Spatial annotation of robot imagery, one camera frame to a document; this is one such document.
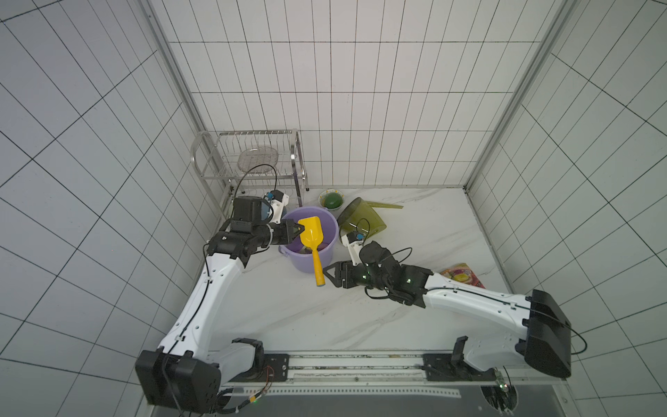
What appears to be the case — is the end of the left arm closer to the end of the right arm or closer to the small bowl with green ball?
the end of the right arm

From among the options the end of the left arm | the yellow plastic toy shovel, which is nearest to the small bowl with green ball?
the yellow plastic toy shovel

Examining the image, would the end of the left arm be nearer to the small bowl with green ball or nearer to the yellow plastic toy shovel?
the yellow plastic toy shovel

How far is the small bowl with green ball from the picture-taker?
1.09 m

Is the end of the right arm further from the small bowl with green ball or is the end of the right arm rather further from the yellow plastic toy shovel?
the small bowl with green ball
